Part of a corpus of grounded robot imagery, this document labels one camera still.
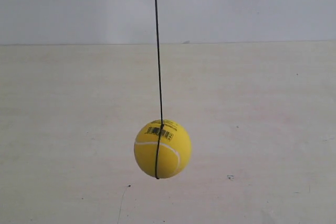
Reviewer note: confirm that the yellow tennis ball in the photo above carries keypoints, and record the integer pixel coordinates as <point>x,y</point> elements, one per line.
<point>162,149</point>

